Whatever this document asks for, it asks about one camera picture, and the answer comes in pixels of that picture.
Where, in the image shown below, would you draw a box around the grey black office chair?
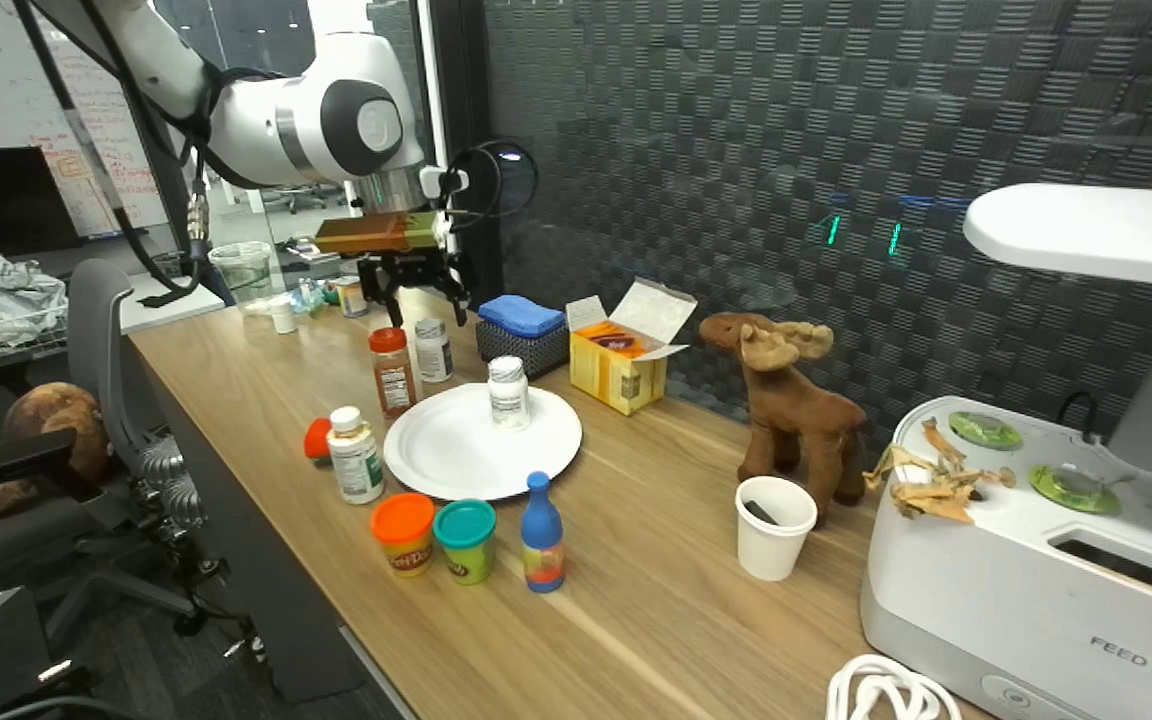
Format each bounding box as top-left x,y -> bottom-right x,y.
58,254 -> 270,675

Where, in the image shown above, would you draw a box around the dried brown roots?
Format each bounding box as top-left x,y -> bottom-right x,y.
863,411 -> 1008,528

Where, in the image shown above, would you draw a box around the teal lid dough tub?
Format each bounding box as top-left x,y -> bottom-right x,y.
426,498 -> 498,587

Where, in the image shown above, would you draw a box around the red ball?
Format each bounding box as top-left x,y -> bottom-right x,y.
298,411 -> 337,470

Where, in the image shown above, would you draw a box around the white coiled cable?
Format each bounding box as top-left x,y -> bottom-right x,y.
819,647 -> 969,720

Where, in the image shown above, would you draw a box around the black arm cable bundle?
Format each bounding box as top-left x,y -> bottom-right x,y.
8,0 -> 226,304

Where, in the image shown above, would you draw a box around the small white cup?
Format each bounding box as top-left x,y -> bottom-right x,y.
265,291 -> 305,338

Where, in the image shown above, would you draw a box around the white foam cup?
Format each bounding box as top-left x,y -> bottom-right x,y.
732,473 -> 819,584

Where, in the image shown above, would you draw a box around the black box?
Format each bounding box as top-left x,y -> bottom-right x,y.
471,317 -> 570,383

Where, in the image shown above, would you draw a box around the orange lid dough tub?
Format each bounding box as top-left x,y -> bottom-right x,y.
368,490 -> 440,578

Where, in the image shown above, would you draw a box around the blue toy bottle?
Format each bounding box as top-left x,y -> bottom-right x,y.
516,470 -> 568,595

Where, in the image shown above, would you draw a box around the white planter machine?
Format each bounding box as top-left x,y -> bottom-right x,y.
855,175 -> 1152,720

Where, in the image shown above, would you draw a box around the brown plush toy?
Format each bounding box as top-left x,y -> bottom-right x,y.
0,382 -> 115,528

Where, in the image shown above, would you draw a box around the white pill bottle with label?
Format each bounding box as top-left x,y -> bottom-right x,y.
324,404 -> 387,509

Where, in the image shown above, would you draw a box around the small labelled can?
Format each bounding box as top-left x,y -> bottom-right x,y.
331,272 -> 376,321

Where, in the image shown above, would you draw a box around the brown spice bottle orange cap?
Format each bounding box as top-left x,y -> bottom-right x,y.
362,326 -> 421,420

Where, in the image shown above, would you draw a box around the yellow open cardboard box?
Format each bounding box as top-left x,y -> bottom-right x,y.
562,276 -> 701,420

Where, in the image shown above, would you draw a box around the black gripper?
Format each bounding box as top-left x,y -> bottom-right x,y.
353,254 -> 477,333

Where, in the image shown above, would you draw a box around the white paper plate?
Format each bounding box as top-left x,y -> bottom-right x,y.
378,382 -> 585,509

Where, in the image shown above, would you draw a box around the clear plastic container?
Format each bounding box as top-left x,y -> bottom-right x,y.
207,236 -> 289,308

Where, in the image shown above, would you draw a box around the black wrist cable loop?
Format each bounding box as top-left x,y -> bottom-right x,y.
447,135 -> 542,272

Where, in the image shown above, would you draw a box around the black remote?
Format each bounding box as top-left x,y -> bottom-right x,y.
134,283 -> 194,313

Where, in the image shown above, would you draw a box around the brown moose plush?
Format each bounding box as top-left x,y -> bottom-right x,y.
697,308 -> 873,513

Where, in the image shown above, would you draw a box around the green planter pod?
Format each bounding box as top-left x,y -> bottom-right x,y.
942,404 -> 1026,453
1026,462 -> 1122,515

